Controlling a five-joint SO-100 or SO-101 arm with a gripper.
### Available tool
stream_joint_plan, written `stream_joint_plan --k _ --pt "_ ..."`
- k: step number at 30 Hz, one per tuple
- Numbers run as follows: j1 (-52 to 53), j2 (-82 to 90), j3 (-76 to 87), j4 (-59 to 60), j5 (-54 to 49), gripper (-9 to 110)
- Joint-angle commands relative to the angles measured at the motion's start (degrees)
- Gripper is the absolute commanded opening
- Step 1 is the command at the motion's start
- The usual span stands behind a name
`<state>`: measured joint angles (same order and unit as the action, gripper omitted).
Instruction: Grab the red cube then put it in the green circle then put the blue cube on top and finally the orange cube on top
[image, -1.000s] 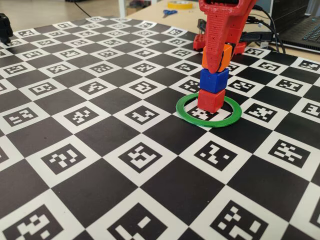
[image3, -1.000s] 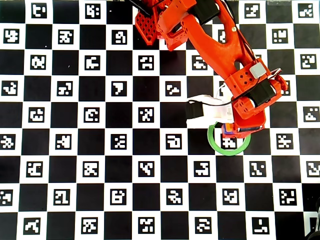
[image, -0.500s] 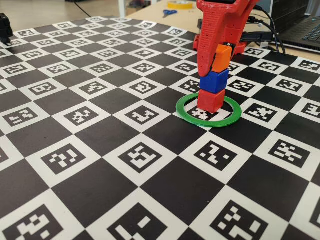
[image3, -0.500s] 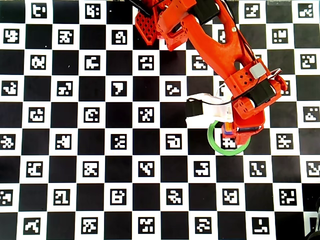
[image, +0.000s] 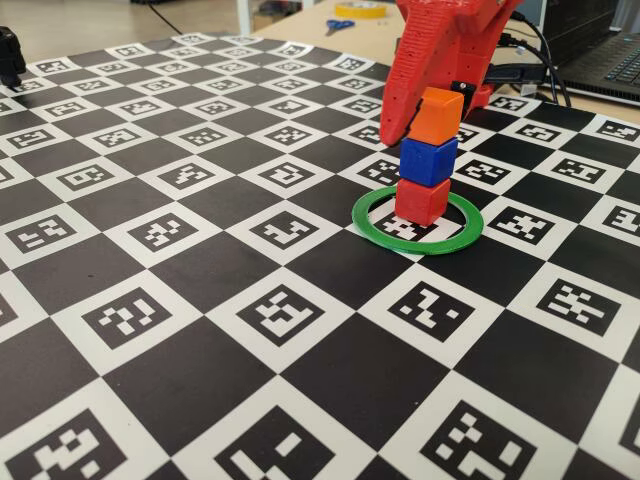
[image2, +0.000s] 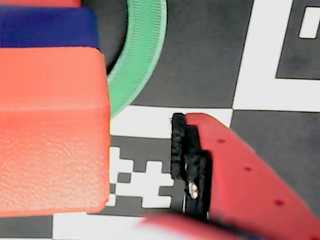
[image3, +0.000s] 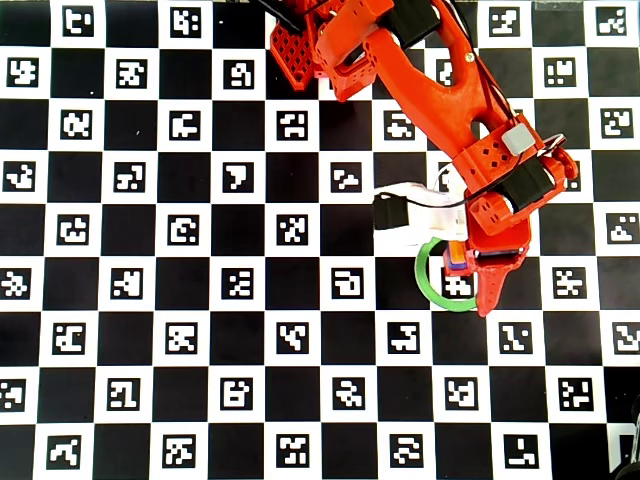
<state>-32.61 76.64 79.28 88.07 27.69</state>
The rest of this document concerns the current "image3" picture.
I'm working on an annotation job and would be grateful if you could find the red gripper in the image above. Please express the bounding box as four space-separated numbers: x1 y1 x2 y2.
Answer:
463 193 531 320

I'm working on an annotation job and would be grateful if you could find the red cube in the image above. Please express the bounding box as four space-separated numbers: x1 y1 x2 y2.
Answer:
442 254 472 277

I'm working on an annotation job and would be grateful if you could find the red robot base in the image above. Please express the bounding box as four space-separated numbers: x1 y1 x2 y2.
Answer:
269 0 331 92

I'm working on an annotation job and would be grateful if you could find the grey tape patch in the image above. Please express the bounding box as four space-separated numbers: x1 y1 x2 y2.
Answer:
501 123 534 154

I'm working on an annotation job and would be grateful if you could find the black white marker board mat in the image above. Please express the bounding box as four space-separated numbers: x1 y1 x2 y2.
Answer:
0 0 640 480

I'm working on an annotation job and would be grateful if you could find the green ring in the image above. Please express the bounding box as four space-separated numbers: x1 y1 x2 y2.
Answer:
413 235 484 314

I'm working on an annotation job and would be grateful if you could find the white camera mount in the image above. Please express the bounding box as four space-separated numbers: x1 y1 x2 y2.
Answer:
372 182 474 246

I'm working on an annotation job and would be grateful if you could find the thin black camera cable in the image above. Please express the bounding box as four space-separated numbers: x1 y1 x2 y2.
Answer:
407 191 501 208

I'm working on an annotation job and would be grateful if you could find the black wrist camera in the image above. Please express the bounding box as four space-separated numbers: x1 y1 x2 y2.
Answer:
373 193 411 231

